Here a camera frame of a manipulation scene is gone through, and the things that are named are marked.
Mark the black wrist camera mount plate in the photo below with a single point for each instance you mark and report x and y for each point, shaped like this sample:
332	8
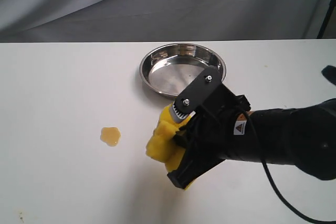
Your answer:
197	91

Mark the round stainless steel dish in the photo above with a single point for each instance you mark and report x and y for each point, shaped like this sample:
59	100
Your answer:
169	69

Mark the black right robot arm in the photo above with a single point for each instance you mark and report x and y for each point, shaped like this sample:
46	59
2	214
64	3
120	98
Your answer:
303	137

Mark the amber liquid spill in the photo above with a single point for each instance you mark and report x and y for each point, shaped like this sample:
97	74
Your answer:
110	135

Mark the grey backdrop cloth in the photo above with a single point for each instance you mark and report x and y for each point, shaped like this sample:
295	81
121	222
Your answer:
159	20

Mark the black stand pole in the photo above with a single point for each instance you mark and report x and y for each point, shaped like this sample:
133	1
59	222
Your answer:
326	19

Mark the yellow sponge block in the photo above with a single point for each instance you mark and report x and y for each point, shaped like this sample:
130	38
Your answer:
161	146

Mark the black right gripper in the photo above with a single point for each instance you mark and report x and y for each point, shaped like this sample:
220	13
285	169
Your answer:
215	133

